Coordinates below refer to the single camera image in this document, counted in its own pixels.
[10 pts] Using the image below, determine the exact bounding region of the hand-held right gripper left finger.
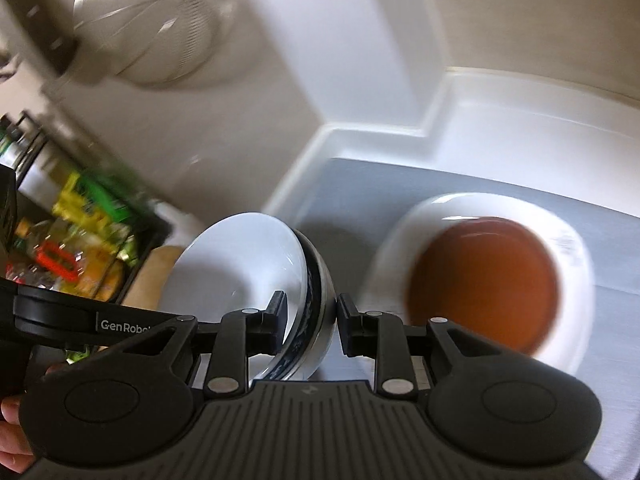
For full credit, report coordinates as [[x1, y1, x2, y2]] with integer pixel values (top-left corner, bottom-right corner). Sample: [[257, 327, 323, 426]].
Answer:
[[117, 291, 289, 396]]

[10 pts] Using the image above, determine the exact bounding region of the kitchen cleaver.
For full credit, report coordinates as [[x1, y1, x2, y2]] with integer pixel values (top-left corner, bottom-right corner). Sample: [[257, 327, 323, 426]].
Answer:
[[0, 0, 83, 80]]

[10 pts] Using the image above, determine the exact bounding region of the black metal rack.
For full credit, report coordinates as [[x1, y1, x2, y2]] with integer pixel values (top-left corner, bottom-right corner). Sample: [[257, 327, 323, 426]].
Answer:
[[0, 110, 173, 306]]

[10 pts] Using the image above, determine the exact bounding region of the white bowl with blue pattern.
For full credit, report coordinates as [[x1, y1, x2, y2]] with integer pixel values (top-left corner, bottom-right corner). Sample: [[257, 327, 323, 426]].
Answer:
[[170, 212, 337, 381]]

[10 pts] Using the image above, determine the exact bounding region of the green snack packet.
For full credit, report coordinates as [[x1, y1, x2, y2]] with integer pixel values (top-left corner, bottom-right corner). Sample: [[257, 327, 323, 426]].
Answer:
[[87, 167, 146, 223]]

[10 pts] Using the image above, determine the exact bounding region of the white square floral plate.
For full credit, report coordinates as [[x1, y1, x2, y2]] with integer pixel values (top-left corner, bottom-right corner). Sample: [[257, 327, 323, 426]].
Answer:
[[367, 192, 596, 376]]

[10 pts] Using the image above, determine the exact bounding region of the wooden cutting board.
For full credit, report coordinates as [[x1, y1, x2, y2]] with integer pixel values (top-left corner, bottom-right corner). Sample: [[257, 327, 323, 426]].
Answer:
[[122, 246, 188, 311]]

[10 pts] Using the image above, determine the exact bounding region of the brown round plate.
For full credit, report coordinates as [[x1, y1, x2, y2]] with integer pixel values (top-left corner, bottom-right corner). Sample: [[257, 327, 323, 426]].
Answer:
[[406, 216, 560, 356]]

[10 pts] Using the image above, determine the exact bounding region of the steel mesh strainer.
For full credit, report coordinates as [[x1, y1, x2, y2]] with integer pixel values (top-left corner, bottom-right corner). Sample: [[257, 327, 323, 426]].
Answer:
[[70, 0, 237, 88]]

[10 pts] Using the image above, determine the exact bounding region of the grey mat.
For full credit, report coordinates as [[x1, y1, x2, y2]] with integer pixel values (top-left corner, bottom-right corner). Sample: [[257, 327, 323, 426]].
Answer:
[[290, 157, 640, 461]]

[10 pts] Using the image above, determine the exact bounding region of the yellow snack packet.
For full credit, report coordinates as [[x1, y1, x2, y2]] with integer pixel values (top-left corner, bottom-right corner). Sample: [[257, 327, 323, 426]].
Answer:
[[52, 172, 108, 231]]

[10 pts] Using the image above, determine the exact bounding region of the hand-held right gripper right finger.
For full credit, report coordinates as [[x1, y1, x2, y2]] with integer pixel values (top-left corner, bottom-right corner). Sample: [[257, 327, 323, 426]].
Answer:
[[337, 293, 503, 396]]

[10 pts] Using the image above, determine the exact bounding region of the person's left hand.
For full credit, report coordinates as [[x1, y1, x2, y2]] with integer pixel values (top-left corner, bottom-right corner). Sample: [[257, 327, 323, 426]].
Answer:
[[0, 394, 40, 467]]

